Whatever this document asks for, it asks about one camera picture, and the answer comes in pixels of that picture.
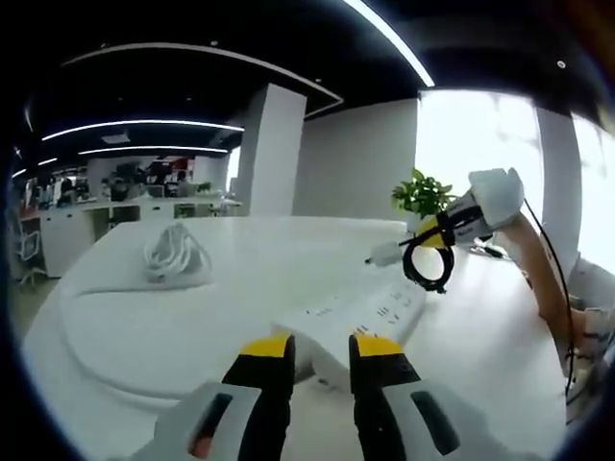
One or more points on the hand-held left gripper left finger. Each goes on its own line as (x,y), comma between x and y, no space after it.
(259,384)

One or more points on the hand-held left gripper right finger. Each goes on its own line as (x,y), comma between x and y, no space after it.
(379,379)

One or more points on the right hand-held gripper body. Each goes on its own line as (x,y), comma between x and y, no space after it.
(497,194)

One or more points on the white power strip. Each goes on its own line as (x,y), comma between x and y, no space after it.
(346,312)

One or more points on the white desk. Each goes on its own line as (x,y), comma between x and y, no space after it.
(269,249)

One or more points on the long ceiling light strip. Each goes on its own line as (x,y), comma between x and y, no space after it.
(399,41)

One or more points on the potted green plant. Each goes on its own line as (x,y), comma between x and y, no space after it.
(423,197)

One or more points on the person's own torso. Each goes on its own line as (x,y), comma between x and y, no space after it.
(593,326)

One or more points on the group of distant people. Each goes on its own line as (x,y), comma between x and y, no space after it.
(117,189)

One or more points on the white office chair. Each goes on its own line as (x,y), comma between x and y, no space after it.
(30,242)

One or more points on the white ceiling rail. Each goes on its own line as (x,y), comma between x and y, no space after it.
(168,46)

